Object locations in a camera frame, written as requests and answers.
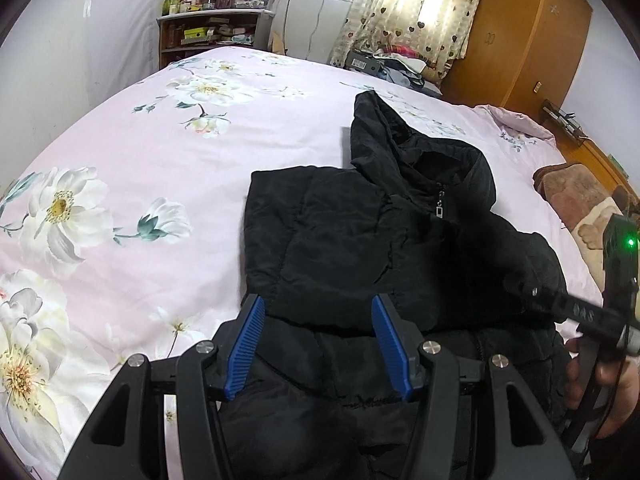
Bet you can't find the heart print curtain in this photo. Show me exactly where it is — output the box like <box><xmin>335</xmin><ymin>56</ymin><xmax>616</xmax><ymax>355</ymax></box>
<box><xmin>327</xmin><ymin>0</ymin><xmax>489</xmax><ymax>86</ymax></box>

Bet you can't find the pile of clothes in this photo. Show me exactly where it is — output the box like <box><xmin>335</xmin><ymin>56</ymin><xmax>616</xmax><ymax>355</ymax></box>
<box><xmin>345</xmin><ymin>42</ymin><xmax>451</xmax><ymax>97</ymax></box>

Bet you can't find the wooden wardrobe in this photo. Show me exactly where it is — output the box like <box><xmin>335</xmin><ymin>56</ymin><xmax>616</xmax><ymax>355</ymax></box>
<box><xmin>442</xmin><ymin>0</ymin><xmax>594</xmax><ymax>111</ymax></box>

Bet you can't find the person's right hand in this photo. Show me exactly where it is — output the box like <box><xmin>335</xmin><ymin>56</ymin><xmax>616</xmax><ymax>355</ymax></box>
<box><xmin>565</xmin><ymin>337</ymin><xmax>640</xmax><ymax>441</ymax></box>

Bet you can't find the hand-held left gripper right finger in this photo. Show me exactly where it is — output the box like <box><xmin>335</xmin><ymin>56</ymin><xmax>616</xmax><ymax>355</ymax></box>
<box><xmin>370</xmin><ymin>294</ymin><xmax>577</xmax><ymax>480</ymax></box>

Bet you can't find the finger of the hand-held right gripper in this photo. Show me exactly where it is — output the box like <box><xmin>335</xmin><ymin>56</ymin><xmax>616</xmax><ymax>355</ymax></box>
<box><xmin>505</xmin><ymin>269</ymin><xmax>626</xmax><ymax>331</ymax></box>

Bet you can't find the black hooded padded jacket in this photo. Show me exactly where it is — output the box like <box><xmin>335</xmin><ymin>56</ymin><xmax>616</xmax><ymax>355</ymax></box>
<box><xmin>219</xmin><ymin>91</ymin><xmax>577</xmax><ymax>480</ymax></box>

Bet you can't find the pink floral bed sheet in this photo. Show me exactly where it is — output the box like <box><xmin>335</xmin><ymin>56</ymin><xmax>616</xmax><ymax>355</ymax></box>
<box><xmin>0</xmin><ymin>45</ymin><xmax>607</xmax><ymax>480</ymax></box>

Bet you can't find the grey shelf unit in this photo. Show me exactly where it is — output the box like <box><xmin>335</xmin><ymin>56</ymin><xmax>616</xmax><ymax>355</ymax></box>
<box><xmin>156</xmin><ymin>9</ymin><xmax>275</xmax><ymax>71</ymax></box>

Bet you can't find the wooden headboard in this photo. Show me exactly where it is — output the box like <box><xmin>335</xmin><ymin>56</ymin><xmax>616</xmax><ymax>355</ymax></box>
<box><xmin>542</xmin><ymin>99</ymin><xmax>640</xmax><ymax>201</ymax></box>

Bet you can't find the white cabinet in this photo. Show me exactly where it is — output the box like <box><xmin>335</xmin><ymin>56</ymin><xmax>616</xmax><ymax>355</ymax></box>
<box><xmin>270</xmin><ymin>0</ymin><xmax>362</xmax><ymax>67</ymax></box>

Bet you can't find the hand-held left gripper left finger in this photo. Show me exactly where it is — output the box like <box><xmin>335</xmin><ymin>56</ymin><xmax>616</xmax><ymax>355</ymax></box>
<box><xmin>57</xmin><ymin>294</ymin><xmax>266</xmax><ymax>480</ymax></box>

